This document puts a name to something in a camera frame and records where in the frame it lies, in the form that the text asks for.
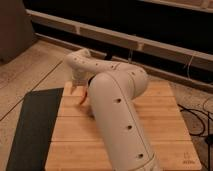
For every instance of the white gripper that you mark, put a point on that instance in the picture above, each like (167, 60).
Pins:
(78, 78)

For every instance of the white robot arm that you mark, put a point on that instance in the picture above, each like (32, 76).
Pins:
(112, 86)

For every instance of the dark floor mat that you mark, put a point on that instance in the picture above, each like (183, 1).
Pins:
(34, 130)

